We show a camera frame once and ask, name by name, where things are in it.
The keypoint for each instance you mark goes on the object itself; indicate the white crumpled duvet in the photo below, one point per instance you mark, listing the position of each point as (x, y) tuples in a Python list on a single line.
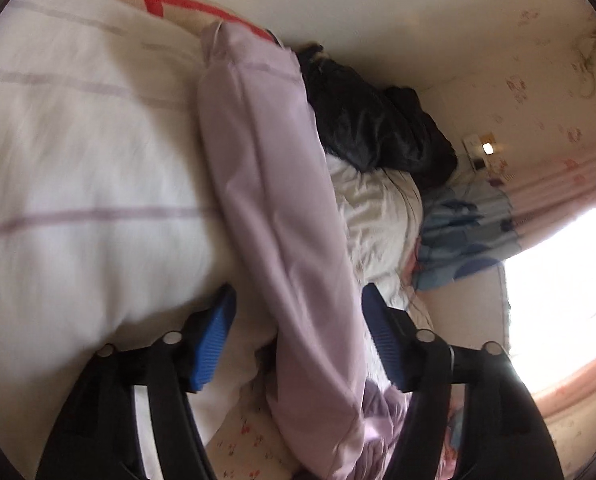
[(372, 210)]

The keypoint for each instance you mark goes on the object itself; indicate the blue patterned pillow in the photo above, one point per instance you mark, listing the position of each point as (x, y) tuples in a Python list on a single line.
[(457, 230)]

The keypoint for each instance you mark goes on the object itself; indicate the white checked quilt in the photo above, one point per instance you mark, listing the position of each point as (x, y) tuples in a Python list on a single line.
[(78, 160)]

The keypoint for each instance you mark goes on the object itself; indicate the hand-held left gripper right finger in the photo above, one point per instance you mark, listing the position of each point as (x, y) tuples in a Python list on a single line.
[(385, 342)]

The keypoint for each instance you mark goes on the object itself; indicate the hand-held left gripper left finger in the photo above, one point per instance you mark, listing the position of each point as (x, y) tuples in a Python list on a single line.
[(212, 342)]

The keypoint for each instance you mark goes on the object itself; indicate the black jacket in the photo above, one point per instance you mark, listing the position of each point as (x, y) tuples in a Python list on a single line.
[(367, 125)]

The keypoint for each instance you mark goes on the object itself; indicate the purple jacket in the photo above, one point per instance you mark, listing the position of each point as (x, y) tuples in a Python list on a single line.
[(278, 210)]

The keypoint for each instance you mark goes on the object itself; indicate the wall socket with light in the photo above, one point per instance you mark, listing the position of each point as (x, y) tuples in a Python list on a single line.
[(480, 150)]

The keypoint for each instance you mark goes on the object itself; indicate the pink curtain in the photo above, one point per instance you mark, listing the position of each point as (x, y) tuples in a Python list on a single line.
[(552, 195)]

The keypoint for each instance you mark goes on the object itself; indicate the floral bed sheet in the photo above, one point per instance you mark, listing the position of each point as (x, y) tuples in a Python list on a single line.
[(243, 442)]

